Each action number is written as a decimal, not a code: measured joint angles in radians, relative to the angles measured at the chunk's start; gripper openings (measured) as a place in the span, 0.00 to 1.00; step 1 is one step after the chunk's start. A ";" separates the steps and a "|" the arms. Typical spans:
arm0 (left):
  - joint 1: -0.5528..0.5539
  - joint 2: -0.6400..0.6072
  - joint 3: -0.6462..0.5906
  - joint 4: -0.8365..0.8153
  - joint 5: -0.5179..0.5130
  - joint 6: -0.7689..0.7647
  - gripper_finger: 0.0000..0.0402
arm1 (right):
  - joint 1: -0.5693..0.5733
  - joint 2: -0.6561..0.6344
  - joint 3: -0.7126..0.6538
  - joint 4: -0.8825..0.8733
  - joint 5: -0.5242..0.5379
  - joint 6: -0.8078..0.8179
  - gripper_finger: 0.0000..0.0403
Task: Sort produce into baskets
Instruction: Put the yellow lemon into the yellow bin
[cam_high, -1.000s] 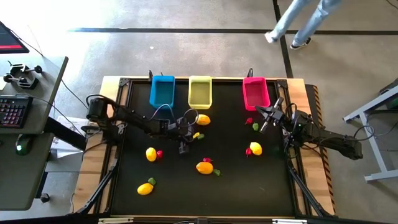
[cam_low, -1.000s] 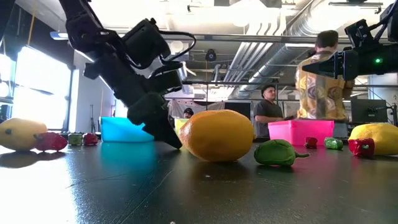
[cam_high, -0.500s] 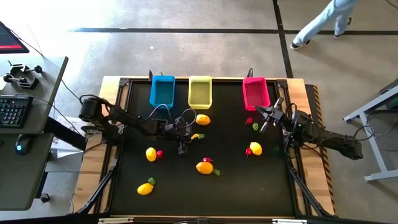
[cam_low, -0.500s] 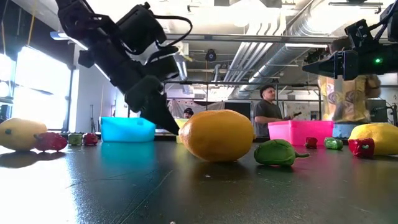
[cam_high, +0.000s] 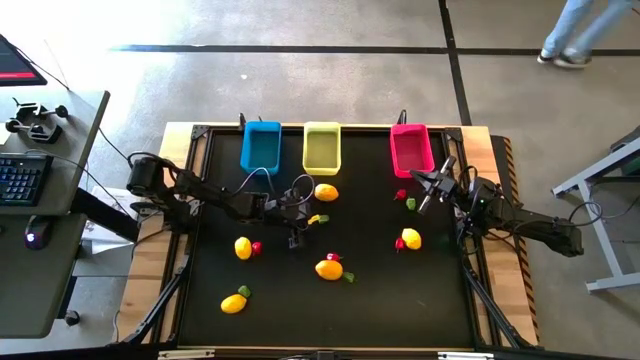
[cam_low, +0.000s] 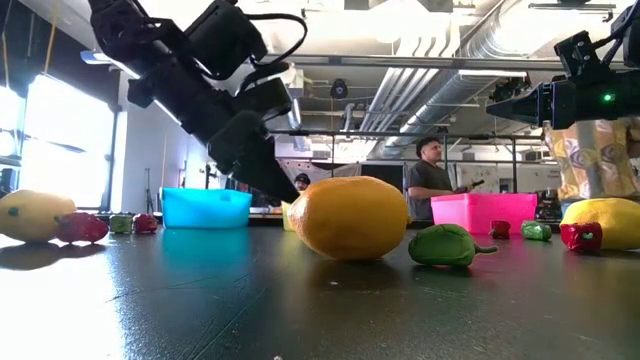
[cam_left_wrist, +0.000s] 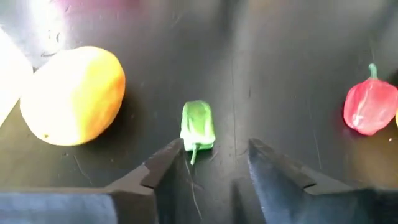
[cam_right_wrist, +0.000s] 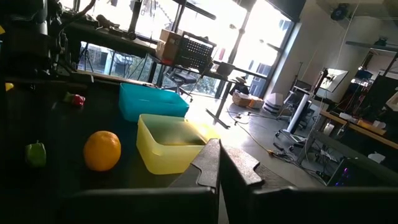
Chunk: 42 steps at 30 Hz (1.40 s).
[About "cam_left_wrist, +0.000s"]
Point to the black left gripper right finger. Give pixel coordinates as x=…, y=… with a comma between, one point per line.
x=295, y=199

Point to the yellow plastic basket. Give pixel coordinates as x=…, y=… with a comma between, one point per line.
x=11, y=77

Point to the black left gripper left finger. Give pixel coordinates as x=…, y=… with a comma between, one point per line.
x=133, y=199

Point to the yellow orange lemon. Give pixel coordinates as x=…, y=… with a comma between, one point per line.
x=73, y=96

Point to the green bell pepper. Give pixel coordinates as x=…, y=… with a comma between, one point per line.
x=197, y=124

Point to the red bell pepper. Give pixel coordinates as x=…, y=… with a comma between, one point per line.
x=368, y=105

